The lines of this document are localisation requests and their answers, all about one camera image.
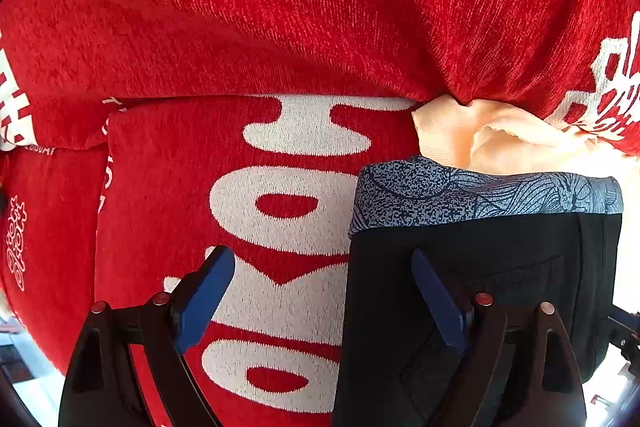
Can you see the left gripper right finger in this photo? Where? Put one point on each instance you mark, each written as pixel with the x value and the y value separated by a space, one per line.
pixel 543 388

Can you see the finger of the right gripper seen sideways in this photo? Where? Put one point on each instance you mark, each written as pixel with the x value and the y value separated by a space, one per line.
pixel 622 328

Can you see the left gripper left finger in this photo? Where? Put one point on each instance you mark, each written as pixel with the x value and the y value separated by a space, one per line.
pixel 101 385

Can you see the black pants with blue trim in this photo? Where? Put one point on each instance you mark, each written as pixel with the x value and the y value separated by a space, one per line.
pixel 523 239

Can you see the cream cloth on sofa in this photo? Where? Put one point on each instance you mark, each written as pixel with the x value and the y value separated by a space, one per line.
pixel 498 138

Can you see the red sofa cover white lettering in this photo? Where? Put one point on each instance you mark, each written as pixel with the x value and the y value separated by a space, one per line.
pixel 138 135

